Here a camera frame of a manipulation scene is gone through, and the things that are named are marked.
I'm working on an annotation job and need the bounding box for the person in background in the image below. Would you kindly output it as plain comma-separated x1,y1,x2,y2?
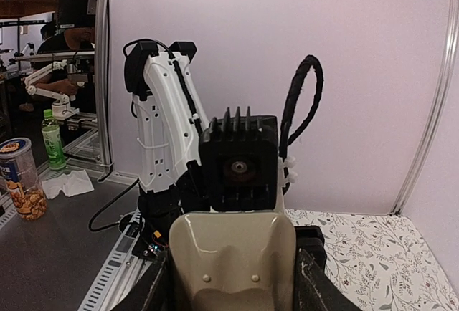
19,22,96,113

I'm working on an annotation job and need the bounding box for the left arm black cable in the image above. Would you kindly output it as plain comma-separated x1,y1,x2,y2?
279,54,325,161

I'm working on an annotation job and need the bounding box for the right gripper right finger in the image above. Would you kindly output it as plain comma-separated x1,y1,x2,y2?
295,249,360,311

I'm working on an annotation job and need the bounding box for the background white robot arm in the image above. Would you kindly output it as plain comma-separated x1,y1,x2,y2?
24,59,89,121

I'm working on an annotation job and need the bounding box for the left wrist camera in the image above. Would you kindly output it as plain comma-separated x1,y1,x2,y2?
199,107,280,212

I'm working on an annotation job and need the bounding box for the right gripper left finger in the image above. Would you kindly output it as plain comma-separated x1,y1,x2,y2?
113,253,169,311

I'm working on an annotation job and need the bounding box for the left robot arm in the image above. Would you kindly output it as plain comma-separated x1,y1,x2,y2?
123,39,324,260

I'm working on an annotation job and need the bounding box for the right aluminium frame post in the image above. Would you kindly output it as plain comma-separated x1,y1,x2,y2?
389,0,459,217

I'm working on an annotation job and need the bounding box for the aluminium front rail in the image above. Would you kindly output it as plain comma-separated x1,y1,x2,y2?
78,211,151,311

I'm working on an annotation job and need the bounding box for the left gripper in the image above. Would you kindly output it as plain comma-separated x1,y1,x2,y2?
295,225,326,275

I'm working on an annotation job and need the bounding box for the crumpled white tissue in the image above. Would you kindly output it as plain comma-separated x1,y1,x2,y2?
42,170,95,200

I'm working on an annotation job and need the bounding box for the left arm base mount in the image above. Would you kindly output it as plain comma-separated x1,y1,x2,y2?
132,189,181,260

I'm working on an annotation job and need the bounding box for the black floor cable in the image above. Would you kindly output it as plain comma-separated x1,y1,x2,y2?
87,178,141,233

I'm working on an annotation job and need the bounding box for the aluminium frame post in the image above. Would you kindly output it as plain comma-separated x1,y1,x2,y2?
389,0,459,217
95,0,113,181

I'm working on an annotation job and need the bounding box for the green drink bottle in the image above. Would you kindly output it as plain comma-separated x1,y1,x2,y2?
41,109,66,171

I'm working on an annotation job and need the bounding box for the left aluminium frame post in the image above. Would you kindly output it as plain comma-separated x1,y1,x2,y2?
95,0,113,181

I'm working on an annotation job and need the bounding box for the green led circuit board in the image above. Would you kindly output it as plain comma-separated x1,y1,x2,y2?
143,242,166,257

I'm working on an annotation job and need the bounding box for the floral tablecloth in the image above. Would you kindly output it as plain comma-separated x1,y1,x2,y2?
285,209,458,310

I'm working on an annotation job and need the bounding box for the beige remote control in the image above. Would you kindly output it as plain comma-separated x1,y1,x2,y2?
169,211,296,310

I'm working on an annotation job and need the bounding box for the snack jar blue lid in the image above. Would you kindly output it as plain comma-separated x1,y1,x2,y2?
1,138,47,221

